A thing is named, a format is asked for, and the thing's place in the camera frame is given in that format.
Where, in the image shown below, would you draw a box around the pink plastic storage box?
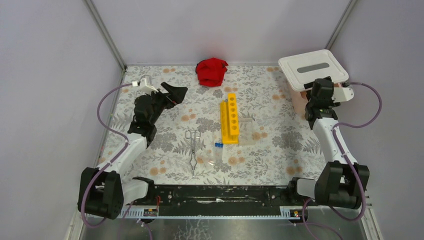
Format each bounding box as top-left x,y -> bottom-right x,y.
290,82 -> 345,117

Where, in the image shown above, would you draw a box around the white plastic box lid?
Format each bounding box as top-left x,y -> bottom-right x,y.
278,49 -> 349,92

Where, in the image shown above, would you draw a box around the metal forceps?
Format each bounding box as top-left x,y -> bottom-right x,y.
184,129 -> 202,178

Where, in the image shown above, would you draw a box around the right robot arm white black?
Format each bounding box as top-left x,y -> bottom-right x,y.
286,76 -> 370,210

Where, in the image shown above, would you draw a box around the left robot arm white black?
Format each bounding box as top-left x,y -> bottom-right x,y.
77,77 -> 188,220

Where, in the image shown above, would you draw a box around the red cloth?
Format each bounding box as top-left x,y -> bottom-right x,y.
195,57 -> 229,87

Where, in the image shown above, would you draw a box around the yellow test tube rack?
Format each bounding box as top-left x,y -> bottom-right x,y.
220,93 -> 240,144

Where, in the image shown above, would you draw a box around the clear tube blue cap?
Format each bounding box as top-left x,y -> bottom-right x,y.
215,143 -> 224,161
214,142 -> 222,163

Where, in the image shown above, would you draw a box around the floral table mat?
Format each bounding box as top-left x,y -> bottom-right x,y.
96,65 -> 332,186

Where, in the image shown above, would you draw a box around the clear plastic container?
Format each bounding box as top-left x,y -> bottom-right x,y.
238,118 -> 256,146

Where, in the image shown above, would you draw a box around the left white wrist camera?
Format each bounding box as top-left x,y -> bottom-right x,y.
131,76 -> 158,95

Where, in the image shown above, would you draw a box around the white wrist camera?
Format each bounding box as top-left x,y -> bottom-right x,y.
332,84 -> 355,103
131,76 -> 158,95

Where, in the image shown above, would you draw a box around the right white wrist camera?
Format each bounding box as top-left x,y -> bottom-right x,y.
332,84 -> 355,103

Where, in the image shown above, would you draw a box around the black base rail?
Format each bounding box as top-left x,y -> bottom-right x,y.
134,184 -> 307,210

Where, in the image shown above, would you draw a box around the white slotted cable duct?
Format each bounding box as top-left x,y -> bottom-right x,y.
86,206 -> 309,220

